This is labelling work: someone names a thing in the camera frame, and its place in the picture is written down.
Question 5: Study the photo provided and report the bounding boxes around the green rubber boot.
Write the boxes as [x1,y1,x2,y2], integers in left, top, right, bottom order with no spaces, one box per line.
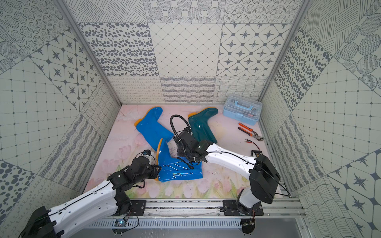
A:
[188,107,218,143]

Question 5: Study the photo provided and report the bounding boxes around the light blue plastic toolbox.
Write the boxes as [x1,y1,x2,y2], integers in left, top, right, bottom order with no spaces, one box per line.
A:
[223,95,263,126]

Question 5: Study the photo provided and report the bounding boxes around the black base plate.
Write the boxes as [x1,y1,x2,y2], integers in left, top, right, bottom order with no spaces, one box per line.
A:
[220,200,264,216]
[116,200,147,216]

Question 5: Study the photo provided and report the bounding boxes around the blue rubber boot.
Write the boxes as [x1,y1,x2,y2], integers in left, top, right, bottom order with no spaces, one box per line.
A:
[134,107,174,151]
[156,138,203,182]

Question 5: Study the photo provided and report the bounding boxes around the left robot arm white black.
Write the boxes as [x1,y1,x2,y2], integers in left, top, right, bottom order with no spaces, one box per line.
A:
[19,156,161,238]

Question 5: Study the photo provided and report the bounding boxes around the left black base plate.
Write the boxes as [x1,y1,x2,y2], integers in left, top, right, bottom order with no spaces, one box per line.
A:
[116,200,147,216]

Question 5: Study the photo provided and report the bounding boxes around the orange handled pliers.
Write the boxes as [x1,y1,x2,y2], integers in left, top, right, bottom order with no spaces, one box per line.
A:
[238,123,265,141]

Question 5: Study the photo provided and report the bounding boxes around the red black cable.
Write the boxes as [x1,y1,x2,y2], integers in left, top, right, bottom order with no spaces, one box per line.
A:
[244,139,263,152]

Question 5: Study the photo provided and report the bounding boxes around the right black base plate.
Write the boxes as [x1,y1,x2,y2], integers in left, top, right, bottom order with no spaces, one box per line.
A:
[220,200,264,216]

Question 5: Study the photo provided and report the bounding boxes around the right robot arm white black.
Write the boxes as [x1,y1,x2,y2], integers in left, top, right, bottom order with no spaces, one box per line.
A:
[170,115,280,209]

